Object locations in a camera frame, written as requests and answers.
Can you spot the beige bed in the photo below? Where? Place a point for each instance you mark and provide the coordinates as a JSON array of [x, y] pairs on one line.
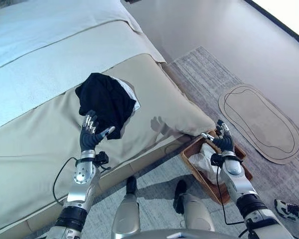
[[64, 99]]

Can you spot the silver robot right leg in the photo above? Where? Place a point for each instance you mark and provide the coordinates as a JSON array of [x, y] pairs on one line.
[[193, 209]]

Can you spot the white and black sneaker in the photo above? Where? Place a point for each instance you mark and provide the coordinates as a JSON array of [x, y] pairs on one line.
[[287, 207]]

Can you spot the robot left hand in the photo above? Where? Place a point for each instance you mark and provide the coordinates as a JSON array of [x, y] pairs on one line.
[[88, 139]]

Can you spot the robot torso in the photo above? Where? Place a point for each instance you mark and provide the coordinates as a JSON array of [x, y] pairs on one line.
[[162, 234]]

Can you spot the white garment with grey trim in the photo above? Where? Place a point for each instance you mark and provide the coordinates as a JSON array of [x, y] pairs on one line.
[[133, 97]]

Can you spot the white cloth in basket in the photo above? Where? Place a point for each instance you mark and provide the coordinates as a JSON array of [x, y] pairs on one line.
[[205, 160]]

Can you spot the brown wicker basket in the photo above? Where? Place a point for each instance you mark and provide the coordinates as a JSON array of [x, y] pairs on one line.
[[214, 184]]

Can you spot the silver robot leg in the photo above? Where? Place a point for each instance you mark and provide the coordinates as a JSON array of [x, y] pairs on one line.
[[126, 211], [193, 209]]

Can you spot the grey patterned rug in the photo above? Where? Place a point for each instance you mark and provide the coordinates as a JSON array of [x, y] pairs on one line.
[[239, 154]]

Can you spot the black window frame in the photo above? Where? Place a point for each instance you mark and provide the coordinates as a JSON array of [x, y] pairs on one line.
[[279, 21]]

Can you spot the beige bed runner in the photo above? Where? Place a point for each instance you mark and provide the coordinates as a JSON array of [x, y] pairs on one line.
[[94, 139]]

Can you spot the silver robot left leg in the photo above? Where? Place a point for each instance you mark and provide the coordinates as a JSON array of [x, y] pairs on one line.
[[126, 211]]

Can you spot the beige oval floor mat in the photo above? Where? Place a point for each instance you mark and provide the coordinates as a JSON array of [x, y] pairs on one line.
[[260, 124]]

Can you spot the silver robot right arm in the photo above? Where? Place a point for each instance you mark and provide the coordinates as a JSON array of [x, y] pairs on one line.
[[249, 194]]

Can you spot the black garment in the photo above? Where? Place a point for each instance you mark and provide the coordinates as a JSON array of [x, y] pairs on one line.
[[107, 104]]

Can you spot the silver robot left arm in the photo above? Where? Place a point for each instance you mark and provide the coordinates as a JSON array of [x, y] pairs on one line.
[[77, 196]]

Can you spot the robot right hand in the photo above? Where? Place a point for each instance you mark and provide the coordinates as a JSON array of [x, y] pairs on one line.
[[224, 142]]

